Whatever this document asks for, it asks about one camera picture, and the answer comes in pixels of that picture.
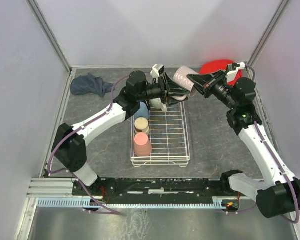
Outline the lilac ceramic mug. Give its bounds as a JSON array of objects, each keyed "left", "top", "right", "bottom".
[{"left": 172, "top": 66, "right": 199, "bottom": 97}]

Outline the cream ceramic mug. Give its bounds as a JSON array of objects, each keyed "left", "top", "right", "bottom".
[{"left": 149, "top": 98, "right": 168, "bottom": 113}]

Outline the blue plastic cup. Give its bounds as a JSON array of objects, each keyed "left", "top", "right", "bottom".
[{"left": 134, "top": 102, "right": 150, "bottom": 120}]

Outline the white wire dish rack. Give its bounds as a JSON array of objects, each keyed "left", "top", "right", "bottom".
[{"left": 130, "top": 102, "right": 191, "bottom": 168}]

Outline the pink plastic cup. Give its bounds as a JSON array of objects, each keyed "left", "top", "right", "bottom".
[{"left": 133, "top": 132, "right": 153, "bottom": 157}]

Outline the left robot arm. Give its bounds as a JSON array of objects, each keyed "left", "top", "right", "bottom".
[{"left": 50, "top": 70, "right": 190, "bottom": 186}]

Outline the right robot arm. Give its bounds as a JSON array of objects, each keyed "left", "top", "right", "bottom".
[{"left": 187, "top": 70, "right": 300, "bottom": 224}]

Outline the red cloth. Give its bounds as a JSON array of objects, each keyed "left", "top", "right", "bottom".
[{"left": 199, "top": 59, "right": 243, "bottom": 86}]

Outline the dark blue cloth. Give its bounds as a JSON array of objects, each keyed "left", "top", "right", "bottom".
[{"left": 70, "top": 73, "right": 114, "bottom": 98}]

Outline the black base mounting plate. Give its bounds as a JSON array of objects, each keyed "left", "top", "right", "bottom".
[{"left": 87, "top": 177, "right": 245, "bottom": 204}]

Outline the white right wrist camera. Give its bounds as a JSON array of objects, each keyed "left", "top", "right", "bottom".
[{"left": 225, "top": 62, "right": 246, "bottom": 85}]

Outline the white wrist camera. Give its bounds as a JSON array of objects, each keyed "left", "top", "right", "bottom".
[
  {"left": 150, "top": 64, "right": 165, "bottom": 84},
  {"left": 225, "top": 62, "right": 246, "bottom": 85}
]

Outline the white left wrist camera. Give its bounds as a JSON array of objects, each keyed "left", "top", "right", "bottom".
[{"left": 150, "top": 64, "right": 165, "bottom": 84}]

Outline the white slotted cable duct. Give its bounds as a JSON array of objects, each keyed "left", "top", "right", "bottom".
[{"left": 37, "top": 197, "right": 226, "bottom": 210}]

